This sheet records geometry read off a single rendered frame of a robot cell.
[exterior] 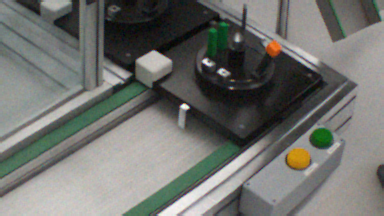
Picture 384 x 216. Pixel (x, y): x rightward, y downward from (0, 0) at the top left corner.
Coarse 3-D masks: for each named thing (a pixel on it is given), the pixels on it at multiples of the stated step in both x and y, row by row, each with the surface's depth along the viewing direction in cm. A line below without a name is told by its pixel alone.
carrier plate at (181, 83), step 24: (216, 24) 164; (192, 48) 158; (168, 72) 153; (192, 72) 153; (288, 72) 154; (312, 72) 154; (168, 96) 150; (192, 96) 148; (216, 96) 148; (264, 96) 149; (288, 96) 149; (216, 120) 144; (240, 120) 144; (264, 120) 144; (240, 144) 141
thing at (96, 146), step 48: (96, 96) 149; (144, 96) 153; (0, 144) 139; (48, 144) 142; (96, 144) 147; (144, 144) 147; (192, 144) 147; (0, 192) 137; (48, 192) 137; (96, 192) 138; (144, 192) 138
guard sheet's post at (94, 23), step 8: (88, 8) 140; (96, 8) 141; (88, 16) 141; (96, 16) 142; (88, 24) 142; (96, 24) 143; (88, 32) 143; (96, 32) 144; (88, 40) 144; (96, 40) 146; (88, 48) 145; (96, 48) 147; (88, 56) 146; (96, 56) 148; (88, 64) 147; (96, 64) 149; (88, 72) 148; (96, 72) 150; (88, 80) 149; (96, 80) 151; (88, 88) 150
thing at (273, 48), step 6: (264, 42) 144; (270, 42) 143; (276, 42) 143; (264, 48) 144; (270, 48) 143; (276, 48) 142; (270, 54) 143; (276, 54) 144; (264, 60) 145; (270, 60) 145; (258, 66) 147; (264, 66) 146; (258, 72) 148
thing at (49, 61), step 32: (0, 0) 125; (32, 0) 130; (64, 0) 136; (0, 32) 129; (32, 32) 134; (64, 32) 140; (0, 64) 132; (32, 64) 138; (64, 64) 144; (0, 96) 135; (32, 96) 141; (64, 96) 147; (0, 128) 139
